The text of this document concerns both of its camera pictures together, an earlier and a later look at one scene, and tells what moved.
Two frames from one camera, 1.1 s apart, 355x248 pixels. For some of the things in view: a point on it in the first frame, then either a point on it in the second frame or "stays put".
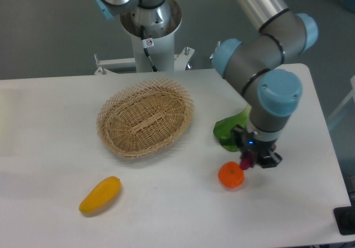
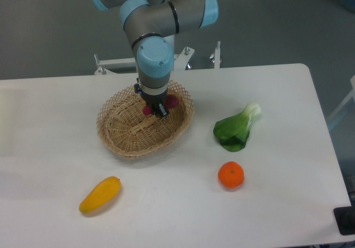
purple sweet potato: (247, 160) → (172, 101)
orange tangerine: (231, 175) stays put
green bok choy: (223, 129) stays put
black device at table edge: (345, 218) stays put
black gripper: (263, 150) → (155, 102)
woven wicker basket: (145, 117) stays put
